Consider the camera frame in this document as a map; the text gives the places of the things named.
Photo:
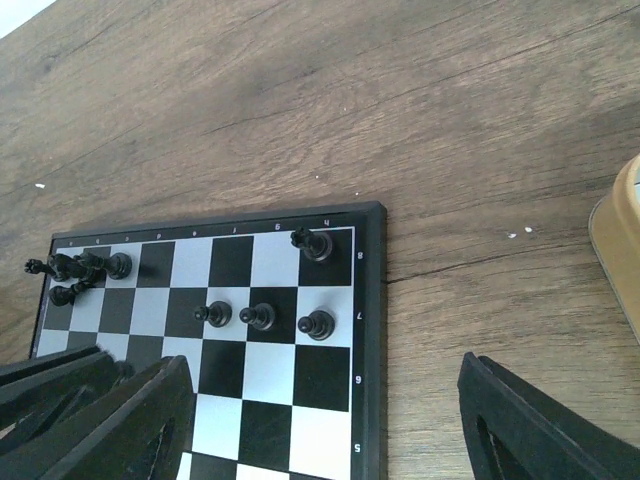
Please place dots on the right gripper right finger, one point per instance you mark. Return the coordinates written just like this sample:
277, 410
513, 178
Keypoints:
513, 430

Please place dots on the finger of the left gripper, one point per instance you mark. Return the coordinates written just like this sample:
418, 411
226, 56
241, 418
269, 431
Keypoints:
40, 392

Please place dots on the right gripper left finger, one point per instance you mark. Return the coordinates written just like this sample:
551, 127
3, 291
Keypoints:
136, 431

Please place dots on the black chess pawn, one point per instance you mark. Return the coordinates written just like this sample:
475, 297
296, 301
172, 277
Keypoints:
61, 295
51, 266

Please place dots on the black chess piece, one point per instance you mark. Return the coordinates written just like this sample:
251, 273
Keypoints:
87, 267

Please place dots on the black pawn e file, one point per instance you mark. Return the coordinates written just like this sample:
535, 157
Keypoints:
217, 314

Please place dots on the black chess bishop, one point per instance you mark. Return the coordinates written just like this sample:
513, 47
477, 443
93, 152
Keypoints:
117, 266

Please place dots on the black pawn f file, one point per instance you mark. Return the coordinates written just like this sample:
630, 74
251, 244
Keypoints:
260, 317

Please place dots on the black white chess board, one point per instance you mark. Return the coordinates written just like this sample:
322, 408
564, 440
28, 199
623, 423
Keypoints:
267, 404

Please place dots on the black pawn h file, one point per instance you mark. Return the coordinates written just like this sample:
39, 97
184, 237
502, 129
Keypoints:
317, 325

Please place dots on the black rook corner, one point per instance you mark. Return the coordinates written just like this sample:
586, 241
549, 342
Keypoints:
316, 246

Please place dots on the yellow metal tin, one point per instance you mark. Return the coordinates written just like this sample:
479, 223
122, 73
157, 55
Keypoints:
614, 234

